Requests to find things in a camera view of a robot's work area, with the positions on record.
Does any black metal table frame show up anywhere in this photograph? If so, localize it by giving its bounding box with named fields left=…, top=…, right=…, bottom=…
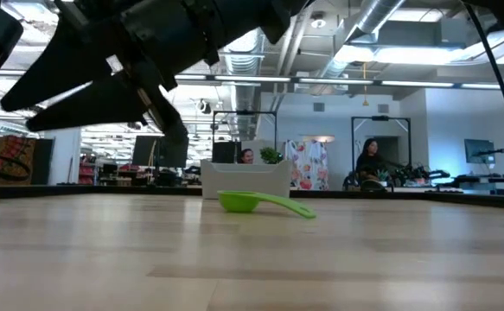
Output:
left=0, top=183, right=504, bottom=212

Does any green measuring cup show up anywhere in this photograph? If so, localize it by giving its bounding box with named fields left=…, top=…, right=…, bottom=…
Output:
left=216, top=190, right=317, bottom=219

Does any floral patterned screen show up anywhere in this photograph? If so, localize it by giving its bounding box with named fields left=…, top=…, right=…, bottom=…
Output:
left=284, top=138, right=329, bottom=191

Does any black computer monitor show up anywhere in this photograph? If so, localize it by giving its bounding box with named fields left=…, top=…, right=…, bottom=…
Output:
left=211, top=141, right=238, bottom=164
left=159, top=142, right=190, bottom=169
left=463, top=138, right=496, bottom=164
left=131, top=135, right=161, bottom=168

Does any white square column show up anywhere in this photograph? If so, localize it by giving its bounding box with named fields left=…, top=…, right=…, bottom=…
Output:
left=43, top=127, right=82, bottom=186

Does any white plastic basket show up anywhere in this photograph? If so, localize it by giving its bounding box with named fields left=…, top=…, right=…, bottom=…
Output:
left=200, top=159, right=293, bottom=200

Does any orange patterned tapestry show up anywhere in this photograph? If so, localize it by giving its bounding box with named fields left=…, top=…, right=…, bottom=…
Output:
left=0, top=136, right=36, bottom=186

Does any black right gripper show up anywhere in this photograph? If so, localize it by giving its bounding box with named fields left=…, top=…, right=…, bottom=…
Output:
left=0, top=0, right=219, bottom=146

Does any silver ventilation duct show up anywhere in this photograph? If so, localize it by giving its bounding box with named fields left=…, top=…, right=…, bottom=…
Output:
left=324, top=0, right=406, bottom=90

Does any black upright panel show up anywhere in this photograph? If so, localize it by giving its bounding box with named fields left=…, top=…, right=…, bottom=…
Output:
left=30, top=137, right=55, bottom=186

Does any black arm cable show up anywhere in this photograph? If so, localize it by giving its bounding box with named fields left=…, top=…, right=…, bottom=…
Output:
left=463, top=2, right=504, bottom=162

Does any green leafy potted plant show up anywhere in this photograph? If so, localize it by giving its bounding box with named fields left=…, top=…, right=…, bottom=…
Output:
left=259, top=146, right=284, bottom=165

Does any black rectangular stand frame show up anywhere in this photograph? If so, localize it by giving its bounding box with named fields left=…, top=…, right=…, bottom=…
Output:
left=212, top=111, right=278, bottom=163
left=350, top=115, right=411, bottom=187

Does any long ceiling light bar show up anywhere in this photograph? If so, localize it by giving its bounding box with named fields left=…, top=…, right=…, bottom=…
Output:
left=173, top=73, right=504, bottom=91

